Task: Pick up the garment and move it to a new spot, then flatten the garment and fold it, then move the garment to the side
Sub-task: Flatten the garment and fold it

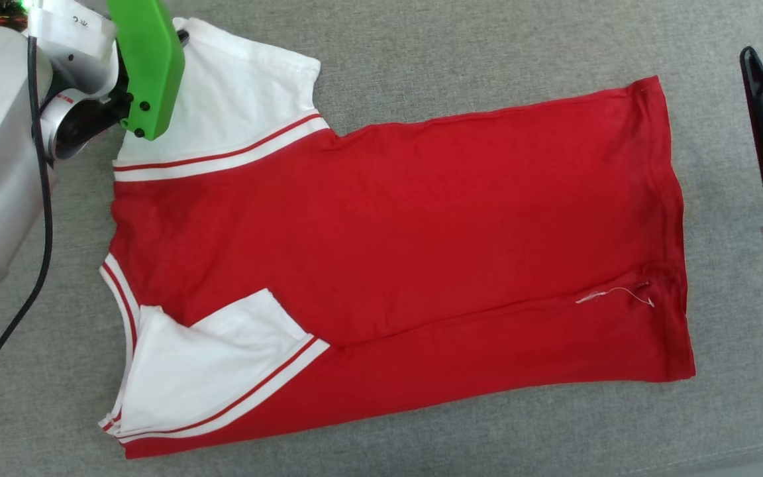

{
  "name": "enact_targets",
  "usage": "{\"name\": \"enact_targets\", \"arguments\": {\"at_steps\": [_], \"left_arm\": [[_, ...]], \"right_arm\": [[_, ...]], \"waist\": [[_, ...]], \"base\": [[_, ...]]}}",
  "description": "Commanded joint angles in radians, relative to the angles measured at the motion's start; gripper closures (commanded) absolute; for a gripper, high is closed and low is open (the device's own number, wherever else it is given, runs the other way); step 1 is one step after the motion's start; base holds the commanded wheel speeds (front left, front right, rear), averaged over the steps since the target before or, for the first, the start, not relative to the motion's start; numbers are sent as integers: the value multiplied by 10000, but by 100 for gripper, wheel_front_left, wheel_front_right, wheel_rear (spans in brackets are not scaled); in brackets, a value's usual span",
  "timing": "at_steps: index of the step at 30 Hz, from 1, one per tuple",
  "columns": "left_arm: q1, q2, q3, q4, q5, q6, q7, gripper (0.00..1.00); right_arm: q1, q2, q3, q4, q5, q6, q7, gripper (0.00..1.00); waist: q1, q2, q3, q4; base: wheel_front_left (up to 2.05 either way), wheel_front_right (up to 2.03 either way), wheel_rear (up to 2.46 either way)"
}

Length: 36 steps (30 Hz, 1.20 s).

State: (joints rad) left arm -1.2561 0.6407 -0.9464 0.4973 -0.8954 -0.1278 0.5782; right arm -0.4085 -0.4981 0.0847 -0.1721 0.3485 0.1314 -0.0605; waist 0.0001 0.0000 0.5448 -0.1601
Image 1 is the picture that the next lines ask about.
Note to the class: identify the red and white t-shirt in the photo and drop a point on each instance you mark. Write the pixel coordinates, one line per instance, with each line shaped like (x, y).
(421, 232)

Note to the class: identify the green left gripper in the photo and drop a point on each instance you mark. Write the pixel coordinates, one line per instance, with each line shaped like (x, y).
(150, 73)

